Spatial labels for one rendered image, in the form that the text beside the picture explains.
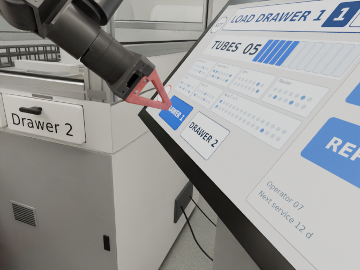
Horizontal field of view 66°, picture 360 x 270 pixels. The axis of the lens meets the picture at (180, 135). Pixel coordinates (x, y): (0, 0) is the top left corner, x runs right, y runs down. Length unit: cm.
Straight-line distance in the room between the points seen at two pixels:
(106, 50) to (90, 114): 42
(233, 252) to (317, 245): 31
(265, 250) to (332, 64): 19
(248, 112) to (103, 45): 21
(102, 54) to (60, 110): 47
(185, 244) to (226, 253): 114
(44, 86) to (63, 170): 26
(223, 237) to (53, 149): 61
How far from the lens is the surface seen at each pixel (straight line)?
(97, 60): 40
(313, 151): 26
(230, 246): 53
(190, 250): 165
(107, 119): 77
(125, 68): 41
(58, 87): 86
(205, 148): 35
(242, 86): 38
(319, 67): 32
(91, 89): 78
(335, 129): 27
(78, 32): 40
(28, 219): 121
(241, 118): 34
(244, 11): 54
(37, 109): 87
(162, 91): 44
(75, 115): 81
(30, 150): 103
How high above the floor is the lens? 113
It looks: 21 degrees down
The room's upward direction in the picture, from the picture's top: 2 degrees clockwise
